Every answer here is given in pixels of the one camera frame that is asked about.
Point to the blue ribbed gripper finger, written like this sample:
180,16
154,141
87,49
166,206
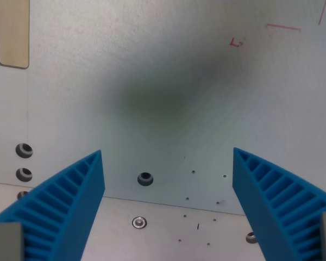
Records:
282,206
62,206

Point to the silver countersunk screw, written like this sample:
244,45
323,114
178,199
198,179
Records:
139,222

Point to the dark recessed bolt hole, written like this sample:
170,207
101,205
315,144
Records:
145,179

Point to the tan wooden slot panel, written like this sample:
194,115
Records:
13,32

